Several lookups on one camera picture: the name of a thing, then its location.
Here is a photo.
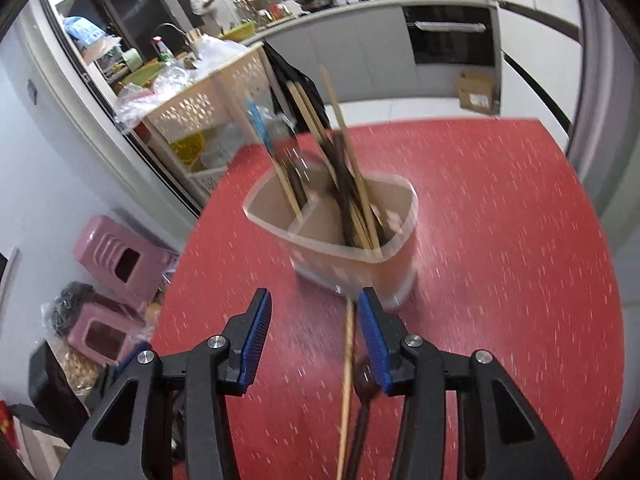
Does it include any beige basket storage cart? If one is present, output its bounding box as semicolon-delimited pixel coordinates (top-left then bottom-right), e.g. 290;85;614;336
144;41;283;195

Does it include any kitchen faucet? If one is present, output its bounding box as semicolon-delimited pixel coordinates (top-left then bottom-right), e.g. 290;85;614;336
151;23;195;55

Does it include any cardboard box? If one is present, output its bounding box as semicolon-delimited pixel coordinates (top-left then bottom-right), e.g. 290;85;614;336
453;70;501;114

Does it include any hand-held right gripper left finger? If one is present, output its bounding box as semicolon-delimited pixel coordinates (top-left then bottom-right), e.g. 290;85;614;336
55;287;273;480

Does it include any pink plastic stool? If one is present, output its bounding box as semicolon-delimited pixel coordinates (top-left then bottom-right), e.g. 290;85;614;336
66;294;153;367
73;214;179;312

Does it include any blue bag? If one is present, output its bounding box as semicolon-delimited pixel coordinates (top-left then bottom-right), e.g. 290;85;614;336
62;15;108;51

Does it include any green basket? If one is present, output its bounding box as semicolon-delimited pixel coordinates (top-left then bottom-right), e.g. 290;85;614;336
219;22;259;44

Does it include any red-capped bottle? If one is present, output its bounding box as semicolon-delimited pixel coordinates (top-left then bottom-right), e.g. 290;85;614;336
152;36;175;65

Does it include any yellow oil bottle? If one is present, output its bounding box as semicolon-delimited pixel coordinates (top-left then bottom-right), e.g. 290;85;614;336
170;132;207;167

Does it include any black plastic bag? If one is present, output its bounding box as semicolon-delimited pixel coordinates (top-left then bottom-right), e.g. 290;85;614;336
52;281;96;338

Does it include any built-in oven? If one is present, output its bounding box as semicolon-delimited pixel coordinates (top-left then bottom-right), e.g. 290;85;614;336
401;4;501;67

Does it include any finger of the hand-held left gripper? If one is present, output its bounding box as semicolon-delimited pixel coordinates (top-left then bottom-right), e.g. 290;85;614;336
114;341;153;379

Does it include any dark spoon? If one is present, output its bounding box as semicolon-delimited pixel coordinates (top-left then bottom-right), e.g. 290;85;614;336
345;354;383;480

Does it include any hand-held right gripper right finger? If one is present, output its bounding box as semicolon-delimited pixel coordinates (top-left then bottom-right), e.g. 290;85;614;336
357;287;573;480

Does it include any clear plastic bag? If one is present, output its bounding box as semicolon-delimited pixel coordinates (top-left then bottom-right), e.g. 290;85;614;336
114;62;202;133

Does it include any beige utensil holder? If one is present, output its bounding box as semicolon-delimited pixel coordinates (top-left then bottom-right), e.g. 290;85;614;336
242;171;419;312

